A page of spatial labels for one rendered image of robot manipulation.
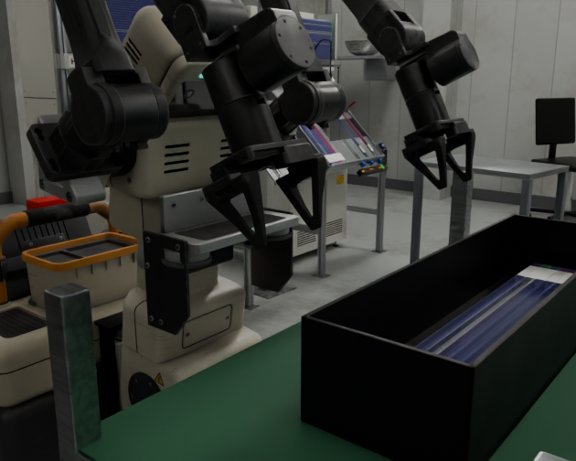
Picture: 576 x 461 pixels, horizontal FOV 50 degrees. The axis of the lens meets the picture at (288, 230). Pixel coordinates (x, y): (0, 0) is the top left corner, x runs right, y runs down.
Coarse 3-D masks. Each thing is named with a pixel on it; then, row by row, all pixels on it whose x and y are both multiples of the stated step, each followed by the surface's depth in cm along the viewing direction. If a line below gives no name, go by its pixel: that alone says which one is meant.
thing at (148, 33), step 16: (144, 16) 92; (160, 16) 93; (128, 32) 95; (144, 32) 92; (160, 32) 91; (128, 48) 95; (144, 48) 93; (160, 48) 91; (176, 48) 90; (144, 64) 94; (160, 64) 92; (176, 64) 90; (192, 64) 90; (208, 64) 92; (160, 80) 93; (176, 80) 91; (192, 80) 93; (176, 96) 94; (192, 96) 97; (208, 96) 99; (176, 112) 97; (192, 112) 100; (208, 112) 103
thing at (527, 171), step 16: (432, 160) 359; (464, 160) 359; (480, 160) 359; (496, 160) 359; (512, 160) 359; (416, 176) 359; (496, 176) 322; (512, 176) 315; (528, 176) 309; (544, 176) 319; (560, 176) 338; (416, 192) 361; (528, 192) 311; (560, 192) 340; (416, 208) 363; (528, 208) 314; (560, 208) 341; (416, 224) 365; (416, 240) 367; (416, 256) 370
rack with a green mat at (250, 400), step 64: (64, 320) 54; (64, 384) 55; (192, 384) 69; (256, 384) 69; (64, 448) 58; (128, 448) 57; (192, 448) 57; (256, 448) 57; (320, 448) 57; (512, 448) 57
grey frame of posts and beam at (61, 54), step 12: (60, 24) 289; (60, 36) 289; (60, 48) 290; (60, 60) 291; (60, 72) 293; (60, 84) 295; (60, 96) 296; (60, 108) 298; (252, 288) 349; (252, 300) 351
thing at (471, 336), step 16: (528, 272) 93; (544, 272) 93; (560, 272) 93; (512, 288) 86; (528, 288) 86; (544, 288) 86; (480, 304) 80; (496, 304) 80; (512, 304) 80; (528, 304) 80; (464, 320) 75; (480, 320) 75; (496, 320) 75; (512, 320) 75; (432, 336) 70; (448, 336) 70; (464, 336) 70; (480, 336) 70; (496, 336) 70; (432, 352) 66; (448, 352) 66; (464, 352) 66; (480, 352) 66
